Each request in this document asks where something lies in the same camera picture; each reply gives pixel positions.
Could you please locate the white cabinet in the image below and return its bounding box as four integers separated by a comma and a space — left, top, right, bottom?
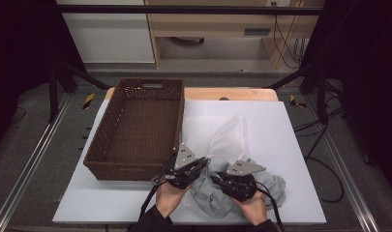
56, 0, 156, 65

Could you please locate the light wooden desk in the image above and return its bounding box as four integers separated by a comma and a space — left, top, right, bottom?
144, 0, 327, 70

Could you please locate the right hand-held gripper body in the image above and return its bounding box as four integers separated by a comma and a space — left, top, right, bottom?
221, 159, 267, 203

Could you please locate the person's left hand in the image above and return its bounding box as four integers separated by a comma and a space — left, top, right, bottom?
155, 181, 193, 219

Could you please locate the black curtain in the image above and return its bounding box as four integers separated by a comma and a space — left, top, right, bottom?
301, 0, 392, 196
0, 0, 85, 154

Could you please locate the person's right hand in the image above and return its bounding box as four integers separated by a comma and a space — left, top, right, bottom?
230, 189, 269, 226

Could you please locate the clear plastic bag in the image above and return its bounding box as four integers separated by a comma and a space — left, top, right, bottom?
179, 114, 252, 211

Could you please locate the brown wicker basket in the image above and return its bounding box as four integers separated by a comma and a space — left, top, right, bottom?
82, 77, 186, 182

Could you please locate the aluminium floor rail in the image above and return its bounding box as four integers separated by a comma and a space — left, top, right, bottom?
304, 96, 380, 232
0, 93, 73, 232

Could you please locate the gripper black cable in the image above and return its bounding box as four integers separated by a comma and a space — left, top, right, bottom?
255, 182, 286, 232
138, 175, 172, 223

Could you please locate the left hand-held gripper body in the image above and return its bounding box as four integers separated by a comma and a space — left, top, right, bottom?
156, 143, 197, 190

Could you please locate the wooden table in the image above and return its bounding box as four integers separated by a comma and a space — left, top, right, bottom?
105, 86, 280, 102

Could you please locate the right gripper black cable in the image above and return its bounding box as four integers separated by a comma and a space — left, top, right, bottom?
255, 182, 286, 232

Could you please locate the grey garment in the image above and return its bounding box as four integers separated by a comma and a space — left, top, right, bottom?
188, 156, 286, 219

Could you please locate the black floor cable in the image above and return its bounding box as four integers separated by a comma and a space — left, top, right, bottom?
293, 105, 347, 205
9, 105, 27, 126

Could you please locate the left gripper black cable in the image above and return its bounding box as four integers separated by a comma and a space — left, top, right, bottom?
138, 175, 172, 223

